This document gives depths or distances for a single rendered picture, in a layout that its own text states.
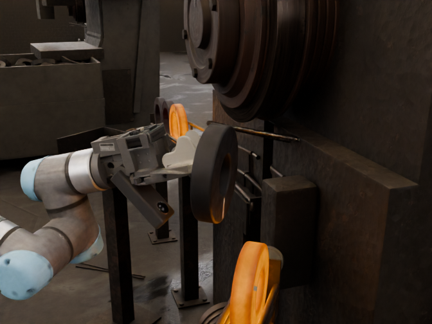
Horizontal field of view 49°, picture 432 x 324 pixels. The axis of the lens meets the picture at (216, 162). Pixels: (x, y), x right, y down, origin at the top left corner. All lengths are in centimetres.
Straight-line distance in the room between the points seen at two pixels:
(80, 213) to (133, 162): 16
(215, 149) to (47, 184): 31
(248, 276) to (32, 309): 145
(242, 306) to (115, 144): 32
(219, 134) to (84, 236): 31
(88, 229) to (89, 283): 133
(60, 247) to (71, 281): 142
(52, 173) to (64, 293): 135
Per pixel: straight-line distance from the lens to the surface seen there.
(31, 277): 76
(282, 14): 95
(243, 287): 75
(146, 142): 74
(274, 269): 89
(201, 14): 107
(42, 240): 80
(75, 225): 86
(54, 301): 212
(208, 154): 68
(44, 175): 86
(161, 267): 224
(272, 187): 99
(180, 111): 184
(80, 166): 81
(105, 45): 397
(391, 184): 84
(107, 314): 198
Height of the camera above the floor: 116
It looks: 19 degrees down
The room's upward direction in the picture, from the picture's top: straight up
